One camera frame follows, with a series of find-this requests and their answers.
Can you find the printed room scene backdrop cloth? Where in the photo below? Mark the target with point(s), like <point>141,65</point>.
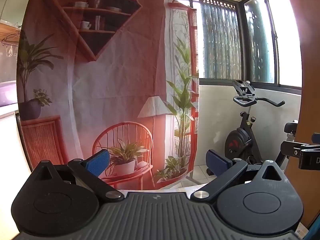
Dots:
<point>112,80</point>

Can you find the purple plastic basin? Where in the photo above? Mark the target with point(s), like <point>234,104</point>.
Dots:
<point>7,93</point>

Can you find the black exercise bike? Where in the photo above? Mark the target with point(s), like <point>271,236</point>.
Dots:
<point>240,140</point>

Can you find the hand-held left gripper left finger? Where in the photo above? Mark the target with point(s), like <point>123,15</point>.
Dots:
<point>96,161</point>

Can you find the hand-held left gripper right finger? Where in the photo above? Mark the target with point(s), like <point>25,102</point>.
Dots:
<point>217,161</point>

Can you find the wooden door panel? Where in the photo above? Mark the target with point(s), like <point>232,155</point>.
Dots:
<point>308,80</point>

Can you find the dark framed window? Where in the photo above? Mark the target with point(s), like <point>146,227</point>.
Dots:
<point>225,42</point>

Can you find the plaid floral tablecloth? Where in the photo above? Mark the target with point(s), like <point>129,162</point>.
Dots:
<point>186,188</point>

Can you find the metal backdrop stand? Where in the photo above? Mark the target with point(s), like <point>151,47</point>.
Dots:
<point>197,180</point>

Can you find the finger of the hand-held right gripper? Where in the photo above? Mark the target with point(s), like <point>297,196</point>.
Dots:
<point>295,150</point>

